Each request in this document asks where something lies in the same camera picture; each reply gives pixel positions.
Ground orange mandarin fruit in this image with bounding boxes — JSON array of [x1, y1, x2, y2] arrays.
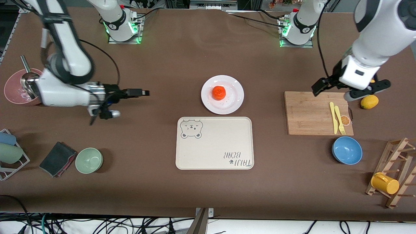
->
[[212, 86, 226, 100]]

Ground white round plate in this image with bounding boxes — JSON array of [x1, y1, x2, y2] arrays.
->
[[201, 75, 245, 115]]

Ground wooden cutting board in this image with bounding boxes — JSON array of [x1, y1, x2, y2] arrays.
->
[[284, 91, 354, 136]]

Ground yellow plastic knife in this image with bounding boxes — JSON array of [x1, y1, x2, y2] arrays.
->
[[329, 102, 338, 135]]

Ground yellow plastic fork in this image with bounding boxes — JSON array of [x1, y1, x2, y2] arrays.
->
[[334, 105, 346, 135]]

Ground blue bowl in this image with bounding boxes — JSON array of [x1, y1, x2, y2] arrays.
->
[[332, 136, 363, 165]]

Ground pale green bowl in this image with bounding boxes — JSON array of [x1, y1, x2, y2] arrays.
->
[[75, 148, 103, 174]]

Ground metal scoop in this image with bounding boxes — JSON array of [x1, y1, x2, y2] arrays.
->
[[20, 55, 43, 99]]

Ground dark grey folded cloth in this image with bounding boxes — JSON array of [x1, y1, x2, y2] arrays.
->
[[39, 141, 77, 178]]

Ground beige tray with bear print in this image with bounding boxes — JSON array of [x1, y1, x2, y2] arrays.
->
[[175, 117, 254, 170]]

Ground wooden cup rack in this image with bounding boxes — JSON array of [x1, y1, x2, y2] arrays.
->
[[365, 137, 416, 209]]

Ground pink bowl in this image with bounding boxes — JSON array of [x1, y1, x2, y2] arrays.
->
[[4, 68, 46, 106]]

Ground yellow mug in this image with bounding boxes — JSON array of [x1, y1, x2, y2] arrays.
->
[[371, 172, 400, 195]]

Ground pale blue cup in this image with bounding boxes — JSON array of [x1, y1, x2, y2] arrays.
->
[[0, 132, 17, 146]]

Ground pale green cup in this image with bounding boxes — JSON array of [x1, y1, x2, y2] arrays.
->
[[0, 143, 24, 164]]

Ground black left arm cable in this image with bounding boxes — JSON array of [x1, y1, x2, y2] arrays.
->
[[317, 0, 333, 80]]

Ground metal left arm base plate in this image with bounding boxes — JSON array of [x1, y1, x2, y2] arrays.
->
[[279, 18, 314, 48]]

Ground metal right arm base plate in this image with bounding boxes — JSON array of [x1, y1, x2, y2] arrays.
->
[[108, 15, 142, 44]]

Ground black right base cable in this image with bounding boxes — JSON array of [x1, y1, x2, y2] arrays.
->
[[130, 7, 163, 21]]

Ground black base cable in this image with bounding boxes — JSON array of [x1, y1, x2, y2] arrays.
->
[[130, 7, 163, 21], [227, 10, 283, 27]]

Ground black left base cable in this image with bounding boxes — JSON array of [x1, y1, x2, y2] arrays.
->
[[227, 10, 283, 27]]

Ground white wire rack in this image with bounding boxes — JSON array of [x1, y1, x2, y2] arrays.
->
[[0, 129, 30, 181]]

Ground aluminium frame profile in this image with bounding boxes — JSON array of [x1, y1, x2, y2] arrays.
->
[[190, 0, 238, 10]]

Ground tangled black floor cables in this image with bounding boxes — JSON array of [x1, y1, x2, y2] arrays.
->
[[0, 194, 371, 234]]

